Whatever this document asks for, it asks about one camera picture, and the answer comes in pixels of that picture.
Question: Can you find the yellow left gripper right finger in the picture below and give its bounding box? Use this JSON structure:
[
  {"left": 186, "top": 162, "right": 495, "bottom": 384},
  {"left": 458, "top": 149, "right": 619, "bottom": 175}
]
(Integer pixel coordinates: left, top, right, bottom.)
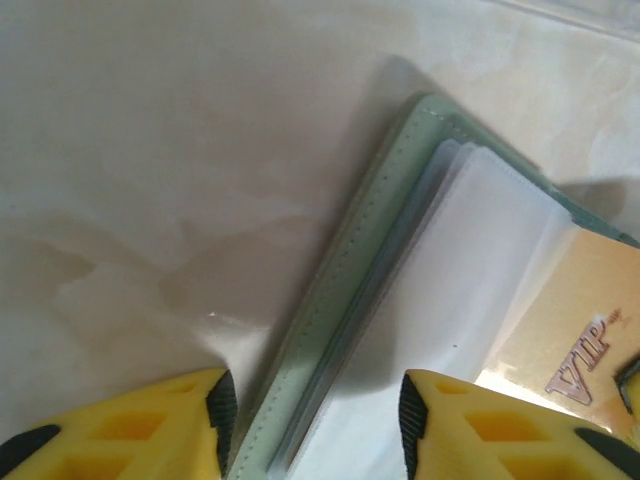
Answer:
[{"left": 398, "top": 368, "right": 640, "bottom": 480}]

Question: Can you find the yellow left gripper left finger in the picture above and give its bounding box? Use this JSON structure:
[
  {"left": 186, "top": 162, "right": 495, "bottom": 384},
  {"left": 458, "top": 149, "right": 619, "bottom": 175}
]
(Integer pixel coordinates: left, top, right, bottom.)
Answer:
[{"left": 0, "top": 367, "right": 239, "bottom": 480}]

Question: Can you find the gold VIP card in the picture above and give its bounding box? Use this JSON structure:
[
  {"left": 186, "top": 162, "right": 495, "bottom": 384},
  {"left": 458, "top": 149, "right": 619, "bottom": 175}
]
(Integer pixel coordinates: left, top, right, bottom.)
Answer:
[{"left": 474, "top": 227, "right": 640, "bottom": 436}]

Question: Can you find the mint green card holder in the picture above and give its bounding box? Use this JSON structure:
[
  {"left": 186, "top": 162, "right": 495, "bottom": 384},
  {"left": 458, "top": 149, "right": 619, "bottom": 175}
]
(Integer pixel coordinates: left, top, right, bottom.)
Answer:
[{"left": 227, "top": 92, "right": 640, "bottom": 480}]

